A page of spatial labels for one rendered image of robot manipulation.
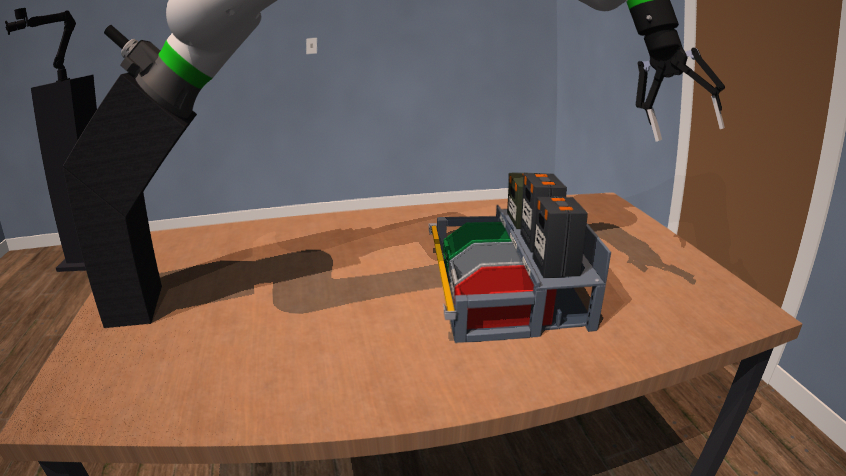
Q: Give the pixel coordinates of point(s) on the orange retaining rail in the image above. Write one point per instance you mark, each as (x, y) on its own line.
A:
(442, 269)

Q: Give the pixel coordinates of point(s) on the red open bin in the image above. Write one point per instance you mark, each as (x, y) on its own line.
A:
(502, 279)

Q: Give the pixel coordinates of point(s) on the green bin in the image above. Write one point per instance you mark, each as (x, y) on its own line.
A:
(469, 233)

